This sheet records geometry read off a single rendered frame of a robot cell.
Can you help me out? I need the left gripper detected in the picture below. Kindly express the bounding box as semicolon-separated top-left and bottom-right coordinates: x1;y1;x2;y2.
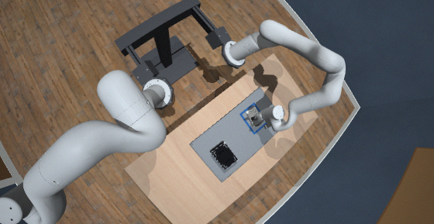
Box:
251;110;264;122

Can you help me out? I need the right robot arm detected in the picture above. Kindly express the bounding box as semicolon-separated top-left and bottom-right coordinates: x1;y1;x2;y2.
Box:
0;70;171;224

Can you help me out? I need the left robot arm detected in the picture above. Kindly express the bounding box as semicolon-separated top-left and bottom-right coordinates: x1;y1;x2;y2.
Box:
225;20;346;132

